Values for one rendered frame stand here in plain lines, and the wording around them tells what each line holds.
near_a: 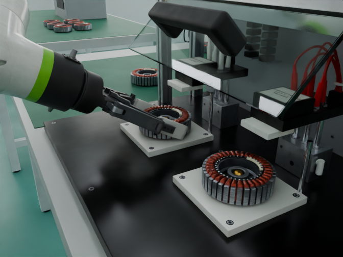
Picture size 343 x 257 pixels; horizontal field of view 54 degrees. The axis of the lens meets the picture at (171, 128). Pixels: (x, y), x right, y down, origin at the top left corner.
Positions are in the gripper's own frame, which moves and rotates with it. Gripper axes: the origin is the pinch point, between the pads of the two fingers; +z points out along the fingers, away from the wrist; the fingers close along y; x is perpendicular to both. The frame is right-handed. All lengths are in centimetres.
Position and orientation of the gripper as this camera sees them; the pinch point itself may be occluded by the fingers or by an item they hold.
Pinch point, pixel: (164, 120)
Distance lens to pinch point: 71.1
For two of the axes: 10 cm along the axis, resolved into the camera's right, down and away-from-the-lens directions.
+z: 7.6, 2.7, 5.9
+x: -4.3, 8.9, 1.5
